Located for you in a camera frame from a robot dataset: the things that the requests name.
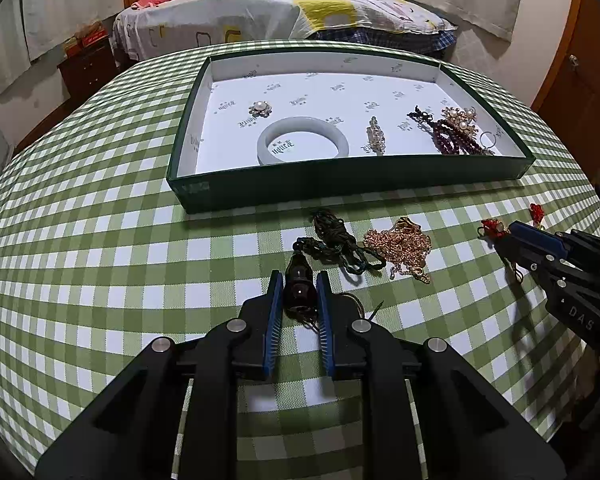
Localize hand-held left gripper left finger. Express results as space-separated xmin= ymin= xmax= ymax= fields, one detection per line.
xmin=35 ymin=269 xmax=286 ymax=480

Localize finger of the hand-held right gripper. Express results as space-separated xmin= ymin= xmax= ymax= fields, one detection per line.
xmin=510 ymin=239 xmax=564 ymax=287
xmin=508 ymin=221 xmax=567 ymax=257

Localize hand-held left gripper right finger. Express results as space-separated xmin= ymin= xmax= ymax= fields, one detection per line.
xmin=316 ymin=270 xmax=566 ymax=480

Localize dark pendant cord necklace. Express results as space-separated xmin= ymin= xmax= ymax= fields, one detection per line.
xmin=285 ymin=208 xmax=387 ymax=331

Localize red knot gold charm tassel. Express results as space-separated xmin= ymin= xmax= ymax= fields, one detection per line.
xmin=477 ymin=217 xmax=526 ymax=283

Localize dark red bead bracelet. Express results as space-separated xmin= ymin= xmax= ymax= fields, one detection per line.
xmin=407 ymin=106 xmax=486 ymax=156

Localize pearl flower brooch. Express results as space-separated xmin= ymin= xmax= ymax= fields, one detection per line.
xmin=440 ymin=106 xmax=481 ymax=136

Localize pale jade bangle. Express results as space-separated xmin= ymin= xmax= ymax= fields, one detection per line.
xmin=256 ymin=116 xmax=351 ymax=166

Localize crystal bar brooch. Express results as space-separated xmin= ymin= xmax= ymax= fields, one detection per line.
xmin=366 ymin=116 xmax=387 ymax=155

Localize dark green cardboard tray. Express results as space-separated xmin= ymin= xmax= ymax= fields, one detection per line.
xmin=166 ymin=50 xmax=537 ymax=213

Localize green checked tablecloth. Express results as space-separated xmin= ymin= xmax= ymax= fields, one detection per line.
xmin=0 ymin=40 xmax=600 ymax=480

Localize brown wooden door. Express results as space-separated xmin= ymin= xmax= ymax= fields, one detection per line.
xmin=530 ymin=0 xmax=600 ymax=126

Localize bed with patterned cover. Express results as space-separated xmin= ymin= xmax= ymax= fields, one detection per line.
xmin=111 ymin=0 xmax=458 ymax=61

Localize dark wooden nightstand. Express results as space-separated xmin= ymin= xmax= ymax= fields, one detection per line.
xmin=57 ymin=40 xmax=118 ymax=98

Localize red gift boxes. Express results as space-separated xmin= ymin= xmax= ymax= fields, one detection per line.
xmin=62 ymin=22 xmax=108 ymax=56

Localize narrow white curtain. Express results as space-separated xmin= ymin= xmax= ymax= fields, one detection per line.
xmin=0 ymin=0 xmax=31 ymax=98

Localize gold chain necklace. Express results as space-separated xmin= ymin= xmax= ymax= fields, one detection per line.
xmin=362 ymin=216 xmax=433 ymax=285

